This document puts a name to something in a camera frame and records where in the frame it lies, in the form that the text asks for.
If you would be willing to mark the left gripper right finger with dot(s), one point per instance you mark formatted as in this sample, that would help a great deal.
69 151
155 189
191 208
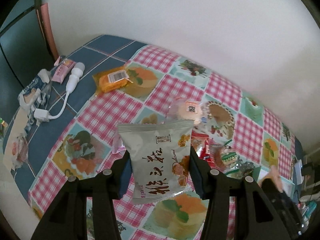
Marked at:
255 216

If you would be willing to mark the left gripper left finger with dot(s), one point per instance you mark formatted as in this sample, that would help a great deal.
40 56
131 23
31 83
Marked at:
65 217

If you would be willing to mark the silver walnut snack packet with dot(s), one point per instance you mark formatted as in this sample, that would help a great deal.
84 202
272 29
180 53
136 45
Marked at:
159 155

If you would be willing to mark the person's hand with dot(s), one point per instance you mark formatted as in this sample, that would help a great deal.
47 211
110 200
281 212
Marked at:
274 176

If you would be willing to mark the round cookie green label packet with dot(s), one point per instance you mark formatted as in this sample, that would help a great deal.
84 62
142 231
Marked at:
224 157

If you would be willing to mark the pink checkered food tablecloth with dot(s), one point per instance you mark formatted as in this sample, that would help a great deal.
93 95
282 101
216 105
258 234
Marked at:
158 76

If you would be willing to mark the red snack packet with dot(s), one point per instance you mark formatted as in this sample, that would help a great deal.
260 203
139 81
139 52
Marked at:
200 143

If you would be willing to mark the cartoon face snack bag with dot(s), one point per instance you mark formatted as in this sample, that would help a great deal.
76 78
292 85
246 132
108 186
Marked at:
186 109

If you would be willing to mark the blue white crumpled wrapper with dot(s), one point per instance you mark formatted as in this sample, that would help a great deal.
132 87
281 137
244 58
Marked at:
37 93

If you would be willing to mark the orange snack packet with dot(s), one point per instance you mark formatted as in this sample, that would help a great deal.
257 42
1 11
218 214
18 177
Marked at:
112 79

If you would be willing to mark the pink small snack packet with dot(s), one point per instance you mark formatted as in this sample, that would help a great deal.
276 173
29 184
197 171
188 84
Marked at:
63 67

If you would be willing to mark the dark grey cabinet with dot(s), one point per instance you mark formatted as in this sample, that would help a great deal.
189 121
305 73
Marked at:
24 47

